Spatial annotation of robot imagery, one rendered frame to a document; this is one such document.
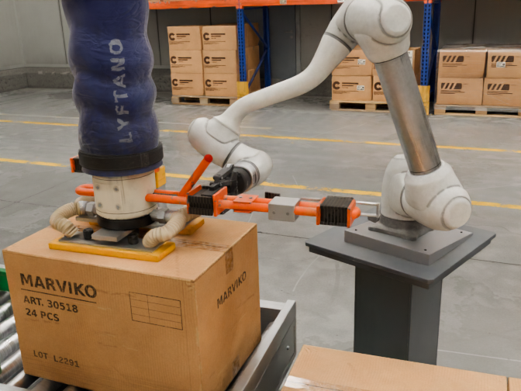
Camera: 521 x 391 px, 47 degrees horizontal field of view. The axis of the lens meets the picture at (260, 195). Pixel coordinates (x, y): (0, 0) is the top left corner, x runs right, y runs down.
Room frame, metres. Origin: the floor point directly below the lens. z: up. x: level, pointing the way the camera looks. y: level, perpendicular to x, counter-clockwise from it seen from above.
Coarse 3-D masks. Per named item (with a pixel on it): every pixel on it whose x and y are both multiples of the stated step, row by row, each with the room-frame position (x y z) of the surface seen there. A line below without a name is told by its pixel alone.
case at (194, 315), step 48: (48, 240) 1.57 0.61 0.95; (192, 240) 1.53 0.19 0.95; (240, 240) 1.54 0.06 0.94; (48, 288) 1.46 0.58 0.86; (96, 288) 1.40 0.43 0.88; (144, 288) 1.34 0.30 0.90; (192, 288) 1.29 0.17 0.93; (240, 288) 1.52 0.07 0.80; (48, 336) 1.47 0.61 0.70; (96, 336) 1.40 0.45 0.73; (144, 336) 1.34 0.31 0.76; (192, 336) 1.29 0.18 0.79; (240, 336) 1.51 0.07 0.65; (96, 384) 1.41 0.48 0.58; (144, 384) 1.35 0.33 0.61; (192, 384) 1.29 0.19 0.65
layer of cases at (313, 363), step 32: (320, 352) 1.58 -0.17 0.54; (352, 352) 1.57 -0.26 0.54; (288, 384) 1.43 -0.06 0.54; (320, 384) 1.42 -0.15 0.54; (352, 384) 1.42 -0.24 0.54; (384, 384) 1.41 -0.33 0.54; (416, 384) 1.41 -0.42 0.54; (448, 384) 1.40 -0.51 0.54; (480, 384) 1.40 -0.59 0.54; (512, 384) 1.39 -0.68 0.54
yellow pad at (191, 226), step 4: (192, 220) 1.64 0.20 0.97; (196, 220) 1.64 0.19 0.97; (200, 220) 1.64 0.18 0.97; (92, 224) 1.68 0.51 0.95; (96, 224) 1.68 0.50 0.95; (188, 224) 1.61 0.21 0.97; (192, 224) 1.61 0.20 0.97; (196, 224) 1.61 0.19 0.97; (200, 224) 1.63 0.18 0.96; (140, 228) 1.62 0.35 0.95; (144, 228) 1.62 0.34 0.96; (148, 228) 1.62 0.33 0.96; (188, 228) 1.58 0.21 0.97; (192, 228) 1.59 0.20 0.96; (196, 228) 1.61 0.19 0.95; (180, 232) 1.58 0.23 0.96; (184, 232) 1.58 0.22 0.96; (188, 232) 1.57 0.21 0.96; (192, 232) 1.58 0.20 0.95
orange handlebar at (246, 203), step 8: (88, 184) 1.65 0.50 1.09; (80, 192) 1.60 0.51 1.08; (88, 192) 1.59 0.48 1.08; (160, 192) 1.56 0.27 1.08; (168, 192) 1.55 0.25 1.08; (176, 192) 1.55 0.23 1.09; (152, 200) 1.52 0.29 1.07; (160, 200) 1.51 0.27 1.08; (168, 200) 1.51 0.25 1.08; (176, 200) 1.50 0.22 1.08; (184, 200) 1.49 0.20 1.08; (224, 200) 1.46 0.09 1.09; (232, 200) 1.49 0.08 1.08; (240, 200) 1.45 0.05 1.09; (248, 200) 1.44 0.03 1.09; (256, 200) 1.47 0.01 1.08; (264, 200) 1.46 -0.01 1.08; (224, 208) 1.46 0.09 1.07; (232, 208) 1.45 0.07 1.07; (240, 208) 1.44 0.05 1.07; (248, 208) 1.43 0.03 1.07; (256, 208) 1.42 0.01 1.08; (264, 208) 1.41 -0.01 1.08; (296, 208) 1.39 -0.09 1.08; (304, 208) 1.39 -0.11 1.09; (312, 208) 1.38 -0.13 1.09; (352, 216) 1.34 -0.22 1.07
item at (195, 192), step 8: (192, 192) 1.50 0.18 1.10; (200, 192) 1.51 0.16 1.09; (216, 192) 1.47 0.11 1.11; (224, 192) 1.51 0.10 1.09; (192, 200) 1.46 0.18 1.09; (200, 200) 1.45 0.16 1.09; (208, 200) 1.45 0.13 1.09; (216, 200) 1.46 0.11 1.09; (192, 208) 1.46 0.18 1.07; (200, 208) 1.46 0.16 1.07; (208, 208) 1.46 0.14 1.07; (216, 208) 1.45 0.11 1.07
